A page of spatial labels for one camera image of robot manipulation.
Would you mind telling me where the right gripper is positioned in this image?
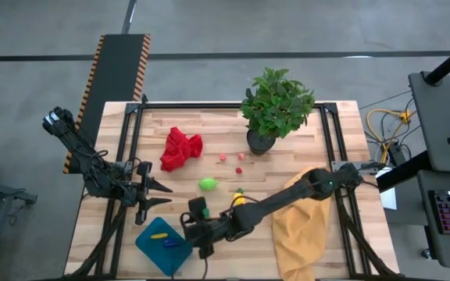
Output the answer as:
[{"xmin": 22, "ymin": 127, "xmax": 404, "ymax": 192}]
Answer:
[{"xmin": 180, "ymin": 196, "xmax": 226, "ymax": 260}]

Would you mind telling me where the grey desk with keyboard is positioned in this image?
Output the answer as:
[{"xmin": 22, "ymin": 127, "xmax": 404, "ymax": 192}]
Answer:
[{"xmin": 416, "ymin": 169, "xmax": 450, "ymax": 270}]

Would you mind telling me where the grey desk with tablet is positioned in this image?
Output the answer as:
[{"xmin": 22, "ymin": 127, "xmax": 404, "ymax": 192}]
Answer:
[{"xmin": 408, "ymin": 71, "xmax": 450, "ymax": 175}]

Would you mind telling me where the teal plastic container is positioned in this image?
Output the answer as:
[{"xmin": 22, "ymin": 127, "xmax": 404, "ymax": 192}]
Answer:
[{"xmin": 134, "ymin": 216, "xmax": 194, "ymax": 277}]

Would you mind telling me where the green toy lime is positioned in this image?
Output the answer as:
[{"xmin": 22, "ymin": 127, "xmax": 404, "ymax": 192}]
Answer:
[{"xmin": 198, "ymin": 177, "xmax": 219, "ymax": 192}]

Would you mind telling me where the white paper sheet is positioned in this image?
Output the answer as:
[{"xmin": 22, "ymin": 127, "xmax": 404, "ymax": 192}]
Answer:
[{"xmin": 377, "ymin": 167, "xmax": 398, "ymax": 211}]

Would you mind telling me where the black round pole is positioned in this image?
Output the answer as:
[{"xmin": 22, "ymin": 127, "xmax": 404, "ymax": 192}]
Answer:
[{"xmin": 423, "ymin": 35, "xmax": 450, "ymax": 86}]

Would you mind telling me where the green plant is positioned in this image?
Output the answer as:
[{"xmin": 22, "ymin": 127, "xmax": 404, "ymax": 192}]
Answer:
[{"xmin": 239, "ymin": 66, "xmax": 316, "ymax": 156}]

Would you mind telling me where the black diagonal beam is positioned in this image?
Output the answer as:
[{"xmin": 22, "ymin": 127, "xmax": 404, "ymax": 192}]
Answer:
[{"xmin": 376, "ymin": 150, "xmax": 433, "ymax": 194}]

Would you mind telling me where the red crumpled cloth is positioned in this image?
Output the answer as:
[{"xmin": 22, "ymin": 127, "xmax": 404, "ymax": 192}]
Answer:
[{"xmin": 159, "ymin": 126, "xmax": 204, "ymax": 173}]

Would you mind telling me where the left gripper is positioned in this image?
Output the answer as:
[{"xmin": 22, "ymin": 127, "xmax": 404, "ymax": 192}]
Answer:
[{"xmin": 130, "ymin": 160, "xmax": 173, "ymax": 226}]

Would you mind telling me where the yellow round toy fruit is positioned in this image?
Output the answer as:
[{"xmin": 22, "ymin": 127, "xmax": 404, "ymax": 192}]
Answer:
[{"xmin": 232, "ymin": 187, "xmax": 247, "ymax": 207}]

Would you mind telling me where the yellow floor cable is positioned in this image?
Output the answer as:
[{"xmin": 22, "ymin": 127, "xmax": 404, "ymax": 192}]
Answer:
[{"xmin": 366, "ymin": 108, "xmax": 413, "ymax": 165}]

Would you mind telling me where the black aluminium table frame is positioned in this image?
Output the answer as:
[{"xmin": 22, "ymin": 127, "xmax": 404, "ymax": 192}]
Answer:
[{"xmin": 68, "ymin": 94, "xmax": 402, "ymax": 280}]

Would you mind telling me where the black hazard-striped floor mat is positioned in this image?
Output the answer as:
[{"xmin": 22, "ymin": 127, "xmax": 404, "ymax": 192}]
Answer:
[{"xmin": 62, "ymin": 34, "xmax": 152, "ymax": 175}]

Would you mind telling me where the yellow waffle cloth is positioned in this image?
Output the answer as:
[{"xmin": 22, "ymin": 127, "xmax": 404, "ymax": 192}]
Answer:
[{"xmin": 271, "ymin": 166, "xmax": 334, "ymax": 281}]

